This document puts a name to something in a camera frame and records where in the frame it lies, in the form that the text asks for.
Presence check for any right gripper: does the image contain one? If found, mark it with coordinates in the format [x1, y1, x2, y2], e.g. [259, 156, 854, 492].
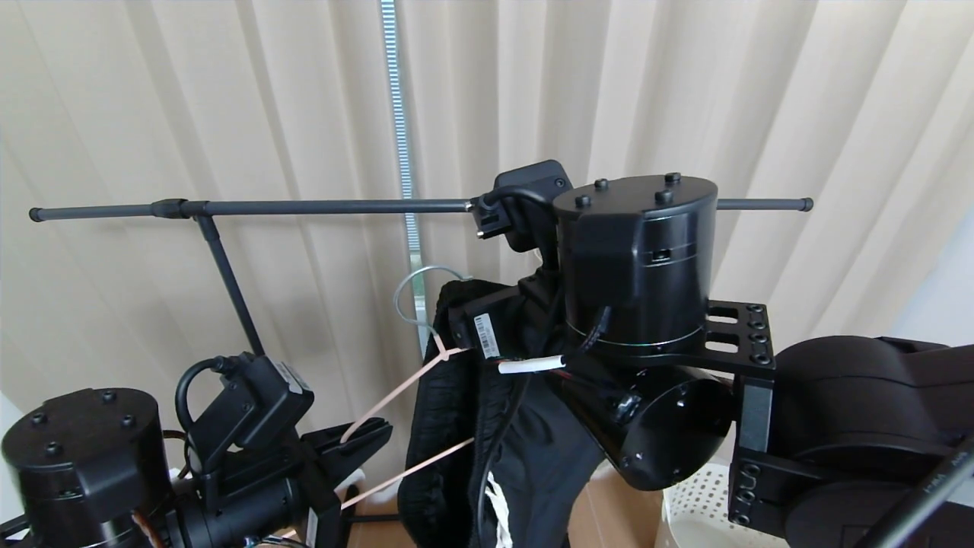
[449, 278, 568, 363]

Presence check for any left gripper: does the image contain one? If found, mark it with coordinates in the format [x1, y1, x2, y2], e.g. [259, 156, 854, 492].
[179, 445, 345, 548]

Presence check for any black garment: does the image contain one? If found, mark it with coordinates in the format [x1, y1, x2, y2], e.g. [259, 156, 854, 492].
[397, 278, 610, 548]

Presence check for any pink clothes hanger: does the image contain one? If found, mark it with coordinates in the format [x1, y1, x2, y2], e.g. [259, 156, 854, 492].
[337, 265, 476, 511]

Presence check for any black clothes rack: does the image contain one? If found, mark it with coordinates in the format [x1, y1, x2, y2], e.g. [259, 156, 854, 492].
[29, 196, 815, 527]

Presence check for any white laundry basket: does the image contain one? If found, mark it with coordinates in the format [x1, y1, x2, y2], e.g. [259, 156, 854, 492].
[654, 463, 785, 548]

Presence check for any window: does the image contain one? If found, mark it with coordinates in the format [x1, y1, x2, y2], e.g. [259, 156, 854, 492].
[379, 0, 427, 358]

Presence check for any white curtain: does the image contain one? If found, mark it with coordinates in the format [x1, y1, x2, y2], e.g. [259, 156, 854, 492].
[0, 0, 415, 488]
[399, 0, 974, 488]

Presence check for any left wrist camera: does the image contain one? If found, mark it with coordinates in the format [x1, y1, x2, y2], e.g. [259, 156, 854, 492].
[175, 352, 317, 495]

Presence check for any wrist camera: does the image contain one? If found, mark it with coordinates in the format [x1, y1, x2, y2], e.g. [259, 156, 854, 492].
[175, 352, 317, 495]
[469, 160, 575, 253]

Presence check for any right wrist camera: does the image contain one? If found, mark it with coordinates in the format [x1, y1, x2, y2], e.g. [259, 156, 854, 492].
[469, 160, 575, 253]

